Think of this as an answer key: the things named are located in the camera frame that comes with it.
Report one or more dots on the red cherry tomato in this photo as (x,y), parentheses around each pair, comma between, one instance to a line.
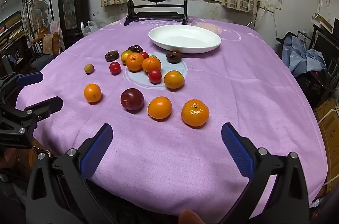
(115,68)
(155,76)
(145,55)

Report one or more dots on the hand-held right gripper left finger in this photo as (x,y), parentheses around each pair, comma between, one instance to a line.
(96,150)

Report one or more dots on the person's right hand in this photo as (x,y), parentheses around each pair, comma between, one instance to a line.
(189,217)

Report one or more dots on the blue clothes pile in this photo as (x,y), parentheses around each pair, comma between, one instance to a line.
(299,54)

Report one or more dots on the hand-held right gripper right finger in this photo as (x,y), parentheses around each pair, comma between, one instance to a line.
(237,151)

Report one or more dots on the white plastic bag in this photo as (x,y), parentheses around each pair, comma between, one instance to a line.
(88,28)

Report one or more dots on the large mandarin orange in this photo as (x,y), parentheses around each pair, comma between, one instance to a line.
(195,112)

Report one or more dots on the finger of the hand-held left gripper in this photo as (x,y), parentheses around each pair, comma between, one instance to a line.
(29,78)
(47,105)

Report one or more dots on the standing fan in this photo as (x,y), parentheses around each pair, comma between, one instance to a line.
(42,11)

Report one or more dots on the bookshelf with books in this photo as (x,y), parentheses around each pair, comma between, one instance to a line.
(12,28)

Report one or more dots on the cushioned wooden chair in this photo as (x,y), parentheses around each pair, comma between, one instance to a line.
(51,42)

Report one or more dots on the small green citrus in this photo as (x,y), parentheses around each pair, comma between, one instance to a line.
(153,57)

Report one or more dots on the dark red plum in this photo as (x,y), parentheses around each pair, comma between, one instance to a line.
(132,99)

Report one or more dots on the yellow round citrus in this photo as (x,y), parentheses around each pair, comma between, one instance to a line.
(124,56)

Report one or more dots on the wall power outlet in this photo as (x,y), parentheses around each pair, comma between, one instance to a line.
(266,6)

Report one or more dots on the purple tablecloth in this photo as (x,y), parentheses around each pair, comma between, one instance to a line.
(238,86)

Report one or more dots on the small tan longan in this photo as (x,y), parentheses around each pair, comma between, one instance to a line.
(89,68)

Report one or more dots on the white oval plate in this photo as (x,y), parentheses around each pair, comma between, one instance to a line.
(185,38)

